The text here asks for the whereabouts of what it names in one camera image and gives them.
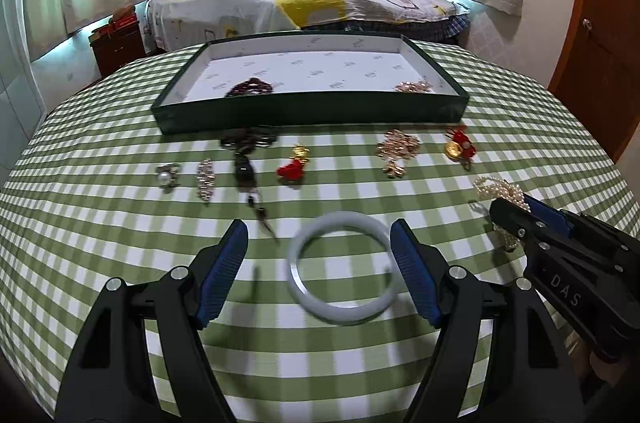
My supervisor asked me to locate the red box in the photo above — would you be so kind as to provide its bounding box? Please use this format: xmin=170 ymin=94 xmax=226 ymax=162
xmin=109 ymin=5 xmax=138 ymax=28

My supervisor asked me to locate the green checkered tablecloth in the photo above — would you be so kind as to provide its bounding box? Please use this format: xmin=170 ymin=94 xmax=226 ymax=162
xmin=0 ymin=38 xmax=640 ymax=423

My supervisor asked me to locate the wooden door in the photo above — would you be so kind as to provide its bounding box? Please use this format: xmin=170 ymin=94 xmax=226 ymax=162
xmin=547 ymin=0 xmax=640 ymax=164

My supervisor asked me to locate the bed with patterned cover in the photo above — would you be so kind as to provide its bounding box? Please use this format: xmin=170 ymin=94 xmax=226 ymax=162
xmin=145 ymin=0 xmax=473 ymax=54

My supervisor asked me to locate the red knot gold coin charm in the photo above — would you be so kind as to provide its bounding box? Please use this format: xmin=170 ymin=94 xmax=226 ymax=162
xmin=444 ymin=127 xmax=476 ymax=164

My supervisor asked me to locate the pearl necklace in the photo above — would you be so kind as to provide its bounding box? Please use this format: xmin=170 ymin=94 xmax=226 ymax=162
xmin=472 ymin=175 xmax=531 ymax=252

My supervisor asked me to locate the gold crystal brooch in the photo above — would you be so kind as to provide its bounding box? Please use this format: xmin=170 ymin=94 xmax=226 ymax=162
xmin=394 ymin=79 xmax=434 ymax=95

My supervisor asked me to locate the wooden nightstand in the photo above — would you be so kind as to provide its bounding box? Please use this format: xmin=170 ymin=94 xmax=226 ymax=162
xmin=89 ymin=23 xmax=146 ymax=78

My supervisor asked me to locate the silver rhinestone leaf brooch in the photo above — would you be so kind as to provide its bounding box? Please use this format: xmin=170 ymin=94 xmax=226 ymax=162
xmin=195 ymin=158 xmax=217 ymax=204

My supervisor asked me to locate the white wardrobe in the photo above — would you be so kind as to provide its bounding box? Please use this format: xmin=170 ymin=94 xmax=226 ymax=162
xmin=0 ymin=0 xmax=51 ymax=176

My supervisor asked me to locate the gold chain ornament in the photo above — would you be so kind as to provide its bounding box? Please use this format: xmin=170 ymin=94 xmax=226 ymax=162
xmin=376 ymin=129 xmax=422 ymax=178

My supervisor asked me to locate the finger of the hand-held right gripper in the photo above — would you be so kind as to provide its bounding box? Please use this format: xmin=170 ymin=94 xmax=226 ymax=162
xmin=525 ymin=194 xmax=582 ymax=237
xmin=489 ymin=197 xmax=545 ymax=250

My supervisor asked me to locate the dark green jewelry tray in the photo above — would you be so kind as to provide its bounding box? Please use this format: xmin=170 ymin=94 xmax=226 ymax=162
xmin=151 ymin=34 xmax=469 ymax=134

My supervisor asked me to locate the dark bead necklace black pendant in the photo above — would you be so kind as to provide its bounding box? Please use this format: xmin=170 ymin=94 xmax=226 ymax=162
xmin=219 ymin=128 xmax=281 ymax=244

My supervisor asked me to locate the white jade bangle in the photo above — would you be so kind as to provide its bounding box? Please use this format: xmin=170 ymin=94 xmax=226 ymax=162
xmin=286 ymin=212 xmax=396 ymax=326

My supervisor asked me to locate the dark red bead bracelet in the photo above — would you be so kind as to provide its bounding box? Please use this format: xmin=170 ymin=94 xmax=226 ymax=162
xmin=224 ymin=77 xmax=275 ymax=98

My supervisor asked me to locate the silver pearl brooch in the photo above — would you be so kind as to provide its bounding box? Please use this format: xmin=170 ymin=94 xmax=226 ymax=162
xmin=155 ymin=163 xmax=182 ymax=192

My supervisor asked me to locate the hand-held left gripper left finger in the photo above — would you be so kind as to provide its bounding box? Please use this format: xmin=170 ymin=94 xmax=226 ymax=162
xmin=55 ymin=219 xmax=250 ymax=423

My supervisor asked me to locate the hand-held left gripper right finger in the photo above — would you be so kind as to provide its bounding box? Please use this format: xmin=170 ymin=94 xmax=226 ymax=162
xmin=390 ymin=218 xmax=586 ymax=423

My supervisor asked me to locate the red and gold charm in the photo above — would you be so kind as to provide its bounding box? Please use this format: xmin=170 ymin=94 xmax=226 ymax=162
xmin=276 ymin=144 xmax=312 ymax=184

